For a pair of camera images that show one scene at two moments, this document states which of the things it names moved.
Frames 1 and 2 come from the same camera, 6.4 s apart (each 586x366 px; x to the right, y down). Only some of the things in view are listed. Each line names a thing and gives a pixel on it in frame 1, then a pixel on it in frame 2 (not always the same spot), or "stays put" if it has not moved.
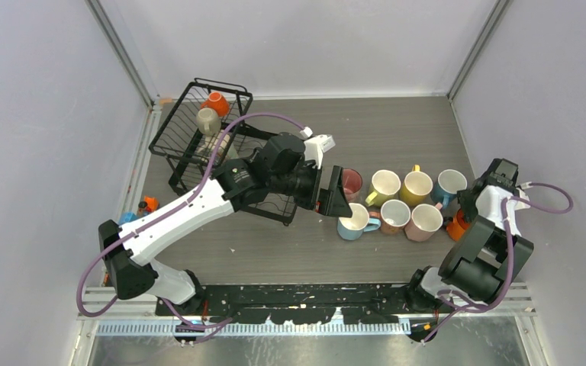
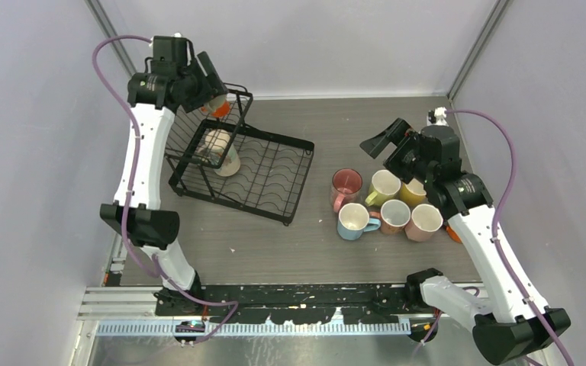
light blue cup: [352, 228] stays put
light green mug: [384, 184] stays put
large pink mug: [352, 182] stays put
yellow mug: [416, 186] stays put
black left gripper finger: [333, 201] → [214, 78]
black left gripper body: [307, 187] → [199, 91]
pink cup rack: [426, 219] stays put
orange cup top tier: [217, 101] stays put
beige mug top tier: [207, 121] → [216, 102]
